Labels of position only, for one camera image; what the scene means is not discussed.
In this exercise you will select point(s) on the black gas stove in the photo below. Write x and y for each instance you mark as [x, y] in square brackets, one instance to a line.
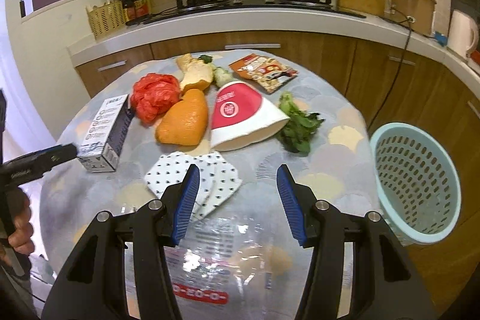
[193, 7]

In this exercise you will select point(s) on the white electric kettle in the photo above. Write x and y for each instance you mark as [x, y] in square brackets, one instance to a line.
[463, 36]

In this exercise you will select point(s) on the red white paper cup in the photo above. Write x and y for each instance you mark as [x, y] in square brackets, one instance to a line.
[242, 116]

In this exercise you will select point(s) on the orange snack packet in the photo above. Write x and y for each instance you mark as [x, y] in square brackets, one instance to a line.
[267, 72]

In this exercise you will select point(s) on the yellow woven basket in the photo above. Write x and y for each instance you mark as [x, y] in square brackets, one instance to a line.
[106, 19]

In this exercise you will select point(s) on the person's left hand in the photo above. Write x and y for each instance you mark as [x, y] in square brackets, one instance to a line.
[21, 239]

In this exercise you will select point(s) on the brown rice cooker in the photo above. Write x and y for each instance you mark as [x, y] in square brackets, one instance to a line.
[419, 14]

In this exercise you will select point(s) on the green leafy vegetable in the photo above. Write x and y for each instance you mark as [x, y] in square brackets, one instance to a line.
[296, 136]

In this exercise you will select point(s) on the small vegetable scrap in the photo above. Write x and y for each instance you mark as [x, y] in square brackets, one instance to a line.
[220, 75]

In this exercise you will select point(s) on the red plastic bag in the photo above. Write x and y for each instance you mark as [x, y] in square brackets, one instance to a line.
[153, 95]

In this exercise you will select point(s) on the wooden lower cabinets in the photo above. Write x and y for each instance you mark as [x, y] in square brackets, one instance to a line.
[371, 84]

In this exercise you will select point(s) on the pale yellow pomelo peel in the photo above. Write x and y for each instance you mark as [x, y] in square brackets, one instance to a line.
[196, 73]

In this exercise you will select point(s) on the white dotted napkin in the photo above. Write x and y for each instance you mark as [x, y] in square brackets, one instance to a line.
[219, 180]

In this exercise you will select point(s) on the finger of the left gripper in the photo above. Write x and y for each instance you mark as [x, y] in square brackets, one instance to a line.
[44, 160]

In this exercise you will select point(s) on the patterned table cloth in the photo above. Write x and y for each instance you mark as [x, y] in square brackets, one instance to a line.
[339, 169]

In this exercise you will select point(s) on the light blue perforated basket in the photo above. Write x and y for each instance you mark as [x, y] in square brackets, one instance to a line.
[417, 184]

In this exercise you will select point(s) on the blue white milk carton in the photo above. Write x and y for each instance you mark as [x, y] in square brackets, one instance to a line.
[100, 150]

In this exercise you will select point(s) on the clear plastic packaging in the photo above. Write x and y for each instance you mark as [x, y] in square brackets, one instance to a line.
[237, 268]

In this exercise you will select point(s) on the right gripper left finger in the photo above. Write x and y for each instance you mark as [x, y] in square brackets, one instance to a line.
[91, 283]

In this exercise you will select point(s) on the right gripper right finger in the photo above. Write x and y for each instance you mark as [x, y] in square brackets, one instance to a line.
[385, 283]

